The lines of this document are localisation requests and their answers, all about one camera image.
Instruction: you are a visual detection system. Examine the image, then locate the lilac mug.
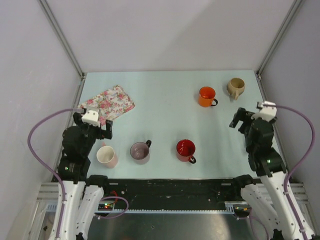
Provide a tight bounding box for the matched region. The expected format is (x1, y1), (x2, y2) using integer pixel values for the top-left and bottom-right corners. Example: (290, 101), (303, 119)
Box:
(129, 140), (152, 165)

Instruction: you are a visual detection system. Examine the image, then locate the corner aluminium post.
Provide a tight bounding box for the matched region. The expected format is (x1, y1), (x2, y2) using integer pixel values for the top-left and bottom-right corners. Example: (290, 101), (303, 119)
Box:
(37, 0), (85, 80)
(256, 0), (306, 80)

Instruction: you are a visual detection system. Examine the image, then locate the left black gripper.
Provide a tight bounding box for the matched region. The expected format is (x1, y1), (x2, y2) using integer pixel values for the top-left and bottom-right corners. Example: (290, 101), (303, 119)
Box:
(74, 112), (112, 155)

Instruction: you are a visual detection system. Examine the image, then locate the aluminium frame rail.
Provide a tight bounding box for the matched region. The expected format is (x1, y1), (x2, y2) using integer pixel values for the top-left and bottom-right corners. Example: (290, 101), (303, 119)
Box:
(37, 182), (309, 205)

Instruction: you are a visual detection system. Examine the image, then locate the right corner aluminium post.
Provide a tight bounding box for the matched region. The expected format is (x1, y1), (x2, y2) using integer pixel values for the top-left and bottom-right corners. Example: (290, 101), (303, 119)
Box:
(256, 0), (306, 80)

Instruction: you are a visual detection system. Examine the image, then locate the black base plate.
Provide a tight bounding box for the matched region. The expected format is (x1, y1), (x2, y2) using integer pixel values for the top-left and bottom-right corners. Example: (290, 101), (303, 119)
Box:
(103, 178), (244, 211)

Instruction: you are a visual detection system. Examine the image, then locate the floral tray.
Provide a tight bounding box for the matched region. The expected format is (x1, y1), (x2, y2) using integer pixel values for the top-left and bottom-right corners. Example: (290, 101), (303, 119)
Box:
(77, 85), (135, 126)

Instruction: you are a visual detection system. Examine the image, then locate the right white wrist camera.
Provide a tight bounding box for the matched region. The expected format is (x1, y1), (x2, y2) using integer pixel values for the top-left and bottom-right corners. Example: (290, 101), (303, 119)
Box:
(251, 101), (277, 122)

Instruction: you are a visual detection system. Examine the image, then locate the orange mug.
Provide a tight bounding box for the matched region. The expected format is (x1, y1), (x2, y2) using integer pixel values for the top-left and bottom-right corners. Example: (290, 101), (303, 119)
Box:
(198, 86), (219, 108)

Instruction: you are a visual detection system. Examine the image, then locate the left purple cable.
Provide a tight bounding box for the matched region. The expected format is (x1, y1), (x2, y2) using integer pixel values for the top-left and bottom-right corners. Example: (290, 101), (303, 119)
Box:
(26, 107), (130, 240)

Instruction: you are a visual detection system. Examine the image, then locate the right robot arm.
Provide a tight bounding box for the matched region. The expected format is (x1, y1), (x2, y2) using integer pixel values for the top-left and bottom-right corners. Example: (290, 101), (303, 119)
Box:
(229, 102), (320, 240)

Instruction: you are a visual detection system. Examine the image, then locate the right controller board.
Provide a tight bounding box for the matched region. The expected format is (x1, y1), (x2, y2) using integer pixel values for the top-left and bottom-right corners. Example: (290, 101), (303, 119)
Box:
(233, 205), (251, 218)

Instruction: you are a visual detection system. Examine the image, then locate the red mug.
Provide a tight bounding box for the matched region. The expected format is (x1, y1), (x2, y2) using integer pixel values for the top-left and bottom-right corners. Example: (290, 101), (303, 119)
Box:
(176, 139), (197, 164)

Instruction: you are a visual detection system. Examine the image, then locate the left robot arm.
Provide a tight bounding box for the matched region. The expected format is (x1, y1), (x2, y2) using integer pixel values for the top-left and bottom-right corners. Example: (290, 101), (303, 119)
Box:
(49, 108), (113, 240)

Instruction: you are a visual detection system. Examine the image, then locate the controller board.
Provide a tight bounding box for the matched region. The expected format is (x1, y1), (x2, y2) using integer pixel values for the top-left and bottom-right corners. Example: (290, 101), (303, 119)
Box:
(98, 202), (114, 211)
(233, 205), (251, 218)

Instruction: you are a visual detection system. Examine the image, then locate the pink mug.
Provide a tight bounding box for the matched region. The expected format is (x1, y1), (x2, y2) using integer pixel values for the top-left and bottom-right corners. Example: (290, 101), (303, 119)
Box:
(96, 142), (118, 169)

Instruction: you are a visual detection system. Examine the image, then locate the beige mug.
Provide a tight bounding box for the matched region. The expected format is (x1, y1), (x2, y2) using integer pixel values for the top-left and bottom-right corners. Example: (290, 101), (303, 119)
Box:
(226, 77), (245, 100)

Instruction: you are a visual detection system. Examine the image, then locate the left corner aluminium post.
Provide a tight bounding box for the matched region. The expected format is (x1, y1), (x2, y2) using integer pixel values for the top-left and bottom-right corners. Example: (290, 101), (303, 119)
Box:
(37, 0), (85, 80)

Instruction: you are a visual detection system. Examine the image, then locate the left controller board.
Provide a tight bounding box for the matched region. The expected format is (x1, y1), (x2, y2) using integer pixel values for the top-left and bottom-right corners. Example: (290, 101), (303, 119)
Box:
(98, 202), (114, 211)

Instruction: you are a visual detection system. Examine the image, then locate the grey cable duct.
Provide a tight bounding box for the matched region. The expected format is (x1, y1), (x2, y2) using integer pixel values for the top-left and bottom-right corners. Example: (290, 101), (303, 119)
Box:
(95, 204), (234, 215)

